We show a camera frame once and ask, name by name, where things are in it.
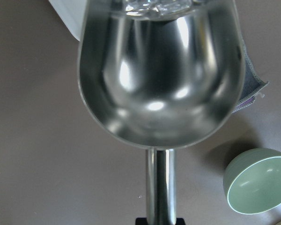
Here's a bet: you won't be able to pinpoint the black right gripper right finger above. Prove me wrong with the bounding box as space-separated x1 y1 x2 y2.
176 218 185 225

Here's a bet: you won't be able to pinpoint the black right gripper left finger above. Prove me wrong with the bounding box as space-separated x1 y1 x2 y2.
135 217 148 225

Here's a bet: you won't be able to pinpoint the steel ice scoop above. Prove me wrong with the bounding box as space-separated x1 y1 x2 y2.
78 0 245 225

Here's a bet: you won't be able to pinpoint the ice cubes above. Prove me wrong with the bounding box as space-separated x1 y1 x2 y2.
122 0 206 16

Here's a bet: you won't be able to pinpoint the green bowl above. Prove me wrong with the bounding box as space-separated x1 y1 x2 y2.
223 148 281 215

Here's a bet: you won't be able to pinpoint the grey folded cloth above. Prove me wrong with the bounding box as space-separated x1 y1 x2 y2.
232 41 269 113

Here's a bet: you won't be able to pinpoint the cream rabbit tray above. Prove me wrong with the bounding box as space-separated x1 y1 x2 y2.
49 0 88 41

